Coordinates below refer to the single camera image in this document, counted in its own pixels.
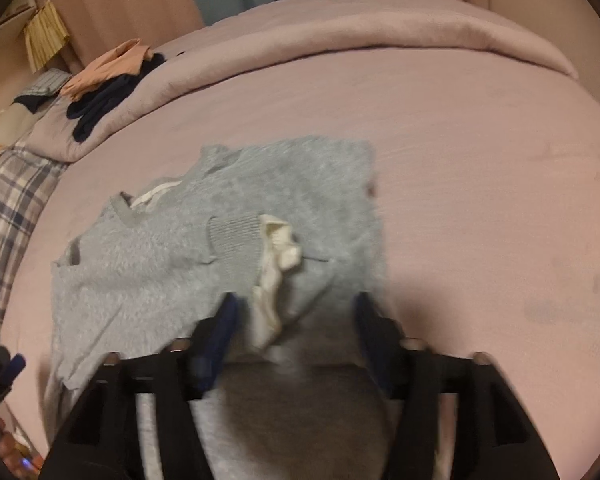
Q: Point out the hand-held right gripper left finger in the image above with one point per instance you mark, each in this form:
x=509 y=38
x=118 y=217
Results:
x=220 y=340

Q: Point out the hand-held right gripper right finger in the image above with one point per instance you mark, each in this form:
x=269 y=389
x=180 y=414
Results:
x=367 y=330

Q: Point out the grey sweatshirt with blue print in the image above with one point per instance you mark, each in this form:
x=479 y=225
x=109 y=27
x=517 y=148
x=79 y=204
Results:
x=155 y=270

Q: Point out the plaid pillow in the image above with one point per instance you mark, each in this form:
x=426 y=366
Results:
x=10 y=220

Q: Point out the dark navy cloth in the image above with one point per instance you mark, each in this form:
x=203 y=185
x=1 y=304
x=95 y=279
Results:
x=30 y=102

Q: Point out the navy garment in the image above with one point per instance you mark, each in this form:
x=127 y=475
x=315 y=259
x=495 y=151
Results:
x=100 y=102

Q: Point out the small striped pillow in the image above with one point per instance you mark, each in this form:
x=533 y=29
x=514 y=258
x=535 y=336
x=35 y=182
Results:
x=47 y=82

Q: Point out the peach garment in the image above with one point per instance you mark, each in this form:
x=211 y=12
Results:
x=105 y=67

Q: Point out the pink comforter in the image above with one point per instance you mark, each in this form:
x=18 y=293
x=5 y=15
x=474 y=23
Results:
x=355 y=30

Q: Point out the yellow pleated cloth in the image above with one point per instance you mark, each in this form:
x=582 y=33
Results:
x=45 y=35

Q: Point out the white shelf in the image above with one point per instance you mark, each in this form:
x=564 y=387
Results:
x=17 y=10

